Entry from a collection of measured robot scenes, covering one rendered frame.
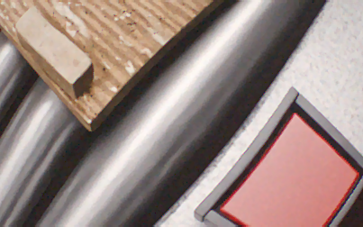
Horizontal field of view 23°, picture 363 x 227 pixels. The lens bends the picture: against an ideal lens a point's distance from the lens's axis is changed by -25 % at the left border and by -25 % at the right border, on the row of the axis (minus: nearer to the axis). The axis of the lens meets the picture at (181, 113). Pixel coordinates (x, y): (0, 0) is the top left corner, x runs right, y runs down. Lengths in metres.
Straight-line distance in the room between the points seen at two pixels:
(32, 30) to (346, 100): 0.18
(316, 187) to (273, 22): 0.10
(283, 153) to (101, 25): 0.11
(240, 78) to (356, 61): 0.08
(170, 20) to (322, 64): 0.08
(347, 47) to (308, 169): 0.08
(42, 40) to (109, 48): 0.04
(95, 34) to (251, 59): 0.08
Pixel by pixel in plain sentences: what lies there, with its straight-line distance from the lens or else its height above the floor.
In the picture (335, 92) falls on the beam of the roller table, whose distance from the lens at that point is 0.53.
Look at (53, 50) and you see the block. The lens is 0.48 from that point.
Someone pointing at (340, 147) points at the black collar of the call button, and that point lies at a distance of 0.50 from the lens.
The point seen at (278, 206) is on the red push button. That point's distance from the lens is 0.49.
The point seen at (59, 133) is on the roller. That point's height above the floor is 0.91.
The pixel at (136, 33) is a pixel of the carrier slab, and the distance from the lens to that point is 0.51.
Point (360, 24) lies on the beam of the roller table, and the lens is 0.55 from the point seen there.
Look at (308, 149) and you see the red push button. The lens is 0.50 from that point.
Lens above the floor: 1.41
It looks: 73 degrees down
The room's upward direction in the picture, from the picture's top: 3 degrees counter-clockwise
